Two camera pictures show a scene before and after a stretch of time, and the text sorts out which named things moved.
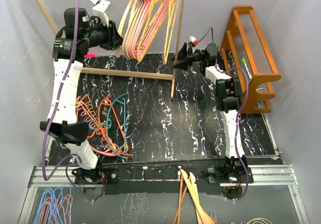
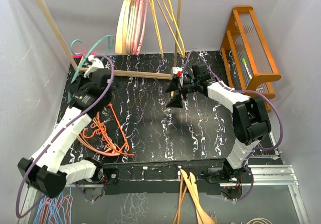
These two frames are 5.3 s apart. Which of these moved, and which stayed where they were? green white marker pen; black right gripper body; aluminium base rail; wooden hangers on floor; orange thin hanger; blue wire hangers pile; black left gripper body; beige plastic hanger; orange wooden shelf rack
Moved: black right gripper body; black left gripper body; beige plastic hanger
Stayed: orange thin hanger; blue wire hangers pile; aluminium base rail; wooden hangers on floor; green white marker pen; orange wooden shelf rack
